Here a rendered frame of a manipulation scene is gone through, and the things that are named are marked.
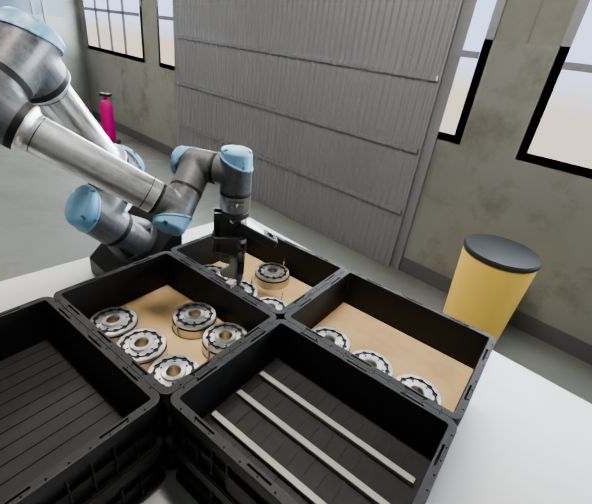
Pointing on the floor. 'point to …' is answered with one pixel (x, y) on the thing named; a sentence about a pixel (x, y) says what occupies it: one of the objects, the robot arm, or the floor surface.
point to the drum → (490, 281)
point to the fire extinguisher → (108, 118)
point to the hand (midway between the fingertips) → (239, 277)
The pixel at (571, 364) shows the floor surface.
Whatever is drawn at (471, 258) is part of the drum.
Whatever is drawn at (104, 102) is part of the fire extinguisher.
